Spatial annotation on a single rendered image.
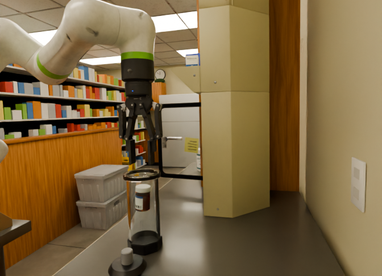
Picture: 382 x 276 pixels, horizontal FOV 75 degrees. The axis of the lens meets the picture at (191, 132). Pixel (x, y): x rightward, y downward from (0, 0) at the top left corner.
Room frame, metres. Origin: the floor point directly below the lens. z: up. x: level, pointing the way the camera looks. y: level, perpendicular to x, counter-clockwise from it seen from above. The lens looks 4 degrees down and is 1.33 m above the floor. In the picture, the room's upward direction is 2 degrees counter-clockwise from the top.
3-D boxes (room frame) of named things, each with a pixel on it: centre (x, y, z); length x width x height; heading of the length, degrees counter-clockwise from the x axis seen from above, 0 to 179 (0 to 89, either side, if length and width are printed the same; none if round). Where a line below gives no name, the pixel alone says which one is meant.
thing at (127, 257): (0.58, 0.16, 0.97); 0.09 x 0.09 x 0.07
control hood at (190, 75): (1.10, -0.02, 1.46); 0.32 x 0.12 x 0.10; 165
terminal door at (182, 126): (1.30, 0.04, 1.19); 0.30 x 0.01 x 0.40; 68
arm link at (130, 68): (0.72, 0.14, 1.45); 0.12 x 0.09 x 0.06; 165
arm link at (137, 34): (0.71, 0.15, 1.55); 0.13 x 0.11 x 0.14; 130
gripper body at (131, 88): (0.72, 0.15, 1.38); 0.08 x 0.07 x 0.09; 75
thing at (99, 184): (3.11, 1.12, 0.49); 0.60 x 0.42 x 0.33; 165
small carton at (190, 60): (1.06, -0.01, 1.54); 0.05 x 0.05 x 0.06; 83
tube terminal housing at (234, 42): (1.06, -0.20, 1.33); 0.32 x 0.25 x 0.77; 165
